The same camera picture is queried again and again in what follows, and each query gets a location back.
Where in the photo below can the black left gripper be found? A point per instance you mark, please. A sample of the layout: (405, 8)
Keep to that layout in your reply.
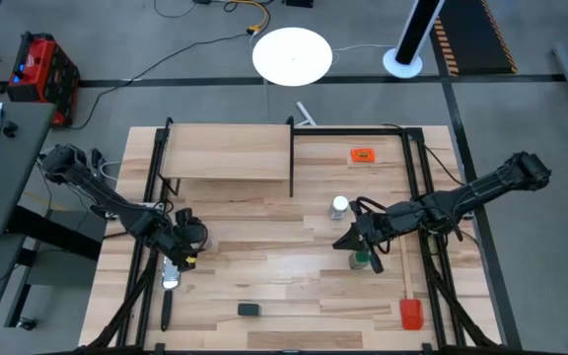
(178, 239)

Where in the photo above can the white-lid spice jar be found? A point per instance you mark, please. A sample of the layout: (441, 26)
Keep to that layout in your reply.
(339, 206)

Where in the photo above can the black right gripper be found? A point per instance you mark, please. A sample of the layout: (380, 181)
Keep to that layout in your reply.
(380, 227)

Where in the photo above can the white and black tower pillar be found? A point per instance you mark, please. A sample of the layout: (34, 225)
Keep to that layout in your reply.
(414, 34)

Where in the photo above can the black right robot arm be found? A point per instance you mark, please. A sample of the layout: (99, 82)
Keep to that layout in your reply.
(461, 197)

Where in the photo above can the wooden shelf with black legs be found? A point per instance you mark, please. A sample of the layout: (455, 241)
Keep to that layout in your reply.
(225, 148)

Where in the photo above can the black caster wheel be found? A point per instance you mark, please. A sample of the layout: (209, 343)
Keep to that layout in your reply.
(26, 323)

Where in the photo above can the red and black tool box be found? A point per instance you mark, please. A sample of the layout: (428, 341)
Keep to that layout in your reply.
(42, 74)

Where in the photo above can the black floor box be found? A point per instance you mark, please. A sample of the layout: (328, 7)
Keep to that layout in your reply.
(298, 2)

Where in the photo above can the black metal table frame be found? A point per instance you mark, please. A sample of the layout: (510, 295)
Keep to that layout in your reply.
(353, 131)

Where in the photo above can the green-lid spice jar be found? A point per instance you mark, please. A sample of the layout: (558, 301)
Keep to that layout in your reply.
(359, 260)

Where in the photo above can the white round disc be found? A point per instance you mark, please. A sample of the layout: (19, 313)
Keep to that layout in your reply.
(292, 56)

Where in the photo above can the black desk leg frame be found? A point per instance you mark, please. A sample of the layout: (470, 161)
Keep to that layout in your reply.
(57, 232)

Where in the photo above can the grey desk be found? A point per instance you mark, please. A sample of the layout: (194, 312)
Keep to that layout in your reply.
(13, 172)

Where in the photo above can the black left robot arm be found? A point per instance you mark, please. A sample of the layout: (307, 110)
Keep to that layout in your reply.
(116, 203)

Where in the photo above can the black square spice tin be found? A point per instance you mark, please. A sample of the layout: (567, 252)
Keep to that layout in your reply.
(249, 309)

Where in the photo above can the black mat with orange stripes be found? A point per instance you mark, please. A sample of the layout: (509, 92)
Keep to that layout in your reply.
(471, 34)

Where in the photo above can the flat orange packet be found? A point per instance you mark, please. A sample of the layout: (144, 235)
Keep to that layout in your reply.
(363, 155)

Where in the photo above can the yellow tag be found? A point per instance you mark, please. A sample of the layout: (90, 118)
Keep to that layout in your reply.
(191, 259)

